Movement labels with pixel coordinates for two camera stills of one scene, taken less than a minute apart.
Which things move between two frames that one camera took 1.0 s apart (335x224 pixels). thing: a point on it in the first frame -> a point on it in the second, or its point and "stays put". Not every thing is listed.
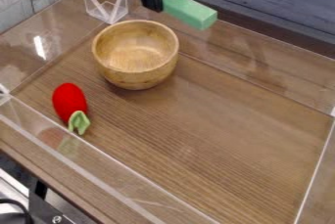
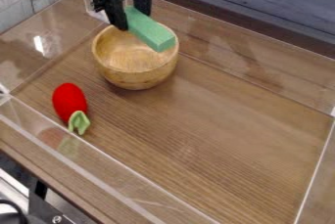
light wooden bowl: x=135 y=53 stays put
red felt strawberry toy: x=69 y=103 stays put
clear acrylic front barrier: x=81 y=173 stays put
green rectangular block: x=186 y=11 -> x=147 y=30
